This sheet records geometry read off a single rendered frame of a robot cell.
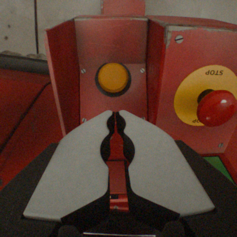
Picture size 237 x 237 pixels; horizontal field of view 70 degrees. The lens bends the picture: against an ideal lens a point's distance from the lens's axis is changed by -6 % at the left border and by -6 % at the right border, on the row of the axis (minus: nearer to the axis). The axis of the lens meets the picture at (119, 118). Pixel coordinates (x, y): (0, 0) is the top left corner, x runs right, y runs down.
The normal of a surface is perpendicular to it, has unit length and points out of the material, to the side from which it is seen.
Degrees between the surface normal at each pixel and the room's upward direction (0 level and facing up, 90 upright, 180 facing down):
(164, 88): 0
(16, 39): 0
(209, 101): 33
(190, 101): 0
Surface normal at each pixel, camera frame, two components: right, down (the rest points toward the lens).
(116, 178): 0.00, -0.82
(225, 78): 0.04, 0.57
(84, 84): 0.04, 0.00
